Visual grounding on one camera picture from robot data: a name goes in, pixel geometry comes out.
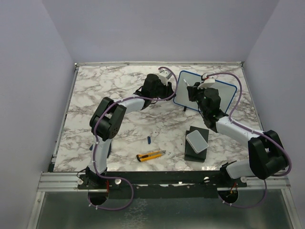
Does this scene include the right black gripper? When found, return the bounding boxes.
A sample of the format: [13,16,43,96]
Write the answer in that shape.
[189,82,211,115]

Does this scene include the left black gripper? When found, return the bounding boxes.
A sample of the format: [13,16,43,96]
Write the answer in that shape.
[151,79,176,101]

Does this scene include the blue framed whiteboard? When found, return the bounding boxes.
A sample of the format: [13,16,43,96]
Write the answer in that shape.
[173,71,237,113]

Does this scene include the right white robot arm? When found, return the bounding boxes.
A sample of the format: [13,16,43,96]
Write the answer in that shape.
[186,82,291,187]

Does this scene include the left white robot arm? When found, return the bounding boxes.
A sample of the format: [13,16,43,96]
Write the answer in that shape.
[85,70,177,188]

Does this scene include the grey white eraser case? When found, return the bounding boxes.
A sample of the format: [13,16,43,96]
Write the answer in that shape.
[186,130,209,154]

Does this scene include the black box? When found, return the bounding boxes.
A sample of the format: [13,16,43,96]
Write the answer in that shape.
[184,126,209,162]

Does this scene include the yellow utility knife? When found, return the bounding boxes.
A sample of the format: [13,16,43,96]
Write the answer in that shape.
[136,150,166,162]

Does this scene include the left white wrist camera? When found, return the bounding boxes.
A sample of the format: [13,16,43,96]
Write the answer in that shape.
[157,70,173,85]

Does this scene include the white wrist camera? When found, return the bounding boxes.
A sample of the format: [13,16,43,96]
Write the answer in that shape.
[157,70,173,85]
[197,73,215,89]

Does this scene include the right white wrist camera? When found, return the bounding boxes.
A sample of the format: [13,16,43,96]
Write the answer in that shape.
[197,73,215,89]

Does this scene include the blue handled pliers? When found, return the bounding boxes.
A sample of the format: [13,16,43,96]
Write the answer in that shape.
[89,144,112,158]

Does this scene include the black mounting base rail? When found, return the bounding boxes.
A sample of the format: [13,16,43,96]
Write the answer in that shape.
[78,171,247,199]

